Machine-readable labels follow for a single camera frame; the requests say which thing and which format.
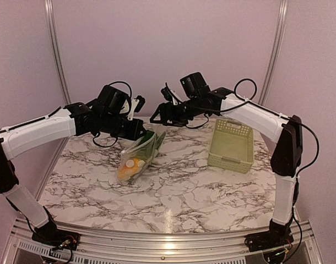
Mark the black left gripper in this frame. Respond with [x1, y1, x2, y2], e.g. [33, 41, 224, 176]
[100, 112, 147, 140]

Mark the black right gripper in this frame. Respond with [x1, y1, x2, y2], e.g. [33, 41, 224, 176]
[150, 96, 203, 127]

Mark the polka dot zip top bag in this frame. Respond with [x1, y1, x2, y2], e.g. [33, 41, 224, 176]
[117, 128, 166, 184]

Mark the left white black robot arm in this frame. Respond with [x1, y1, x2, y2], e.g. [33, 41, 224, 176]
[0, 84, 146, 245]

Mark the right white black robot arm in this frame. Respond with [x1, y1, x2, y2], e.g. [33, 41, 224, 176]
[150, 72, 303, 250]

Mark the green fake cucumber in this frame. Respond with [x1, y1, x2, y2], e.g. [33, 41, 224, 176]
[137, 132, 166, 161]

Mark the yellow fake fruit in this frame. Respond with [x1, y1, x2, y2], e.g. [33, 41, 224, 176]
[118, 157, 145, 180]

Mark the pale green plastic basket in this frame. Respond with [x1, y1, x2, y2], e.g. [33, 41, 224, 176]
[207, 118, 254, 174]

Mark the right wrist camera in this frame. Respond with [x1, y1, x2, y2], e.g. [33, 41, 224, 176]
[161, 83, 182, 106]

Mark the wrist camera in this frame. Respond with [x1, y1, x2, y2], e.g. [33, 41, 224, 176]
[161, 83, 182, 106]
[120, 95, 146, 121]

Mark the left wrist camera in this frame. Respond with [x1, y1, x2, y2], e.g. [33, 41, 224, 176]
[120, 95, 146, 121]

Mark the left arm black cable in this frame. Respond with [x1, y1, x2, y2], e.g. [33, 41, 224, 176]
[92, 80, 133, 148]

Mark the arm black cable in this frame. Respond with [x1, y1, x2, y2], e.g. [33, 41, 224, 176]
[184, 79, 320, 259]
[92, 80, 133, 148]

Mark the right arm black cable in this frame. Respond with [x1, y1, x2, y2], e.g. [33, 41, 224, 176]
[184, 79, 320, 259]

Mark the front aluminium rail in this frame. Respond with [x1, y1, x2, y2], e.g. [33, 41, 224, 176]
[1, 218, 323, 263]

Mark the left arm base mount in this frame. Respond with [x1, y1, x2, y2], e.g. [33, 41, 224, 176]
[32, 229, 80, 251]

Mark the left aluminium frame post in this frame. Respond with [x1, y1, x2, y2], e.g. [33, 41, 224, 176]
[44, 0, 71, 105]

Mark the aluminium frame post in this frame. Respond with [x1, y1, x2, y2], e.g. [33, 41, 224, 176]
[44, 0, 71, 105]
[258, 0, 289, 105]

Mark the right aluminium frame post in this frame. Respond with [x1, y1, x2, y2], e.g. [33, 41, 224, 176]
[258, 0, 289, 105]

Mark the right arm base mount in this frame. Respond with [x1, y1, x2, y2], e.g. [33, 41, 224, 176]
[245, 231, 294, 252]

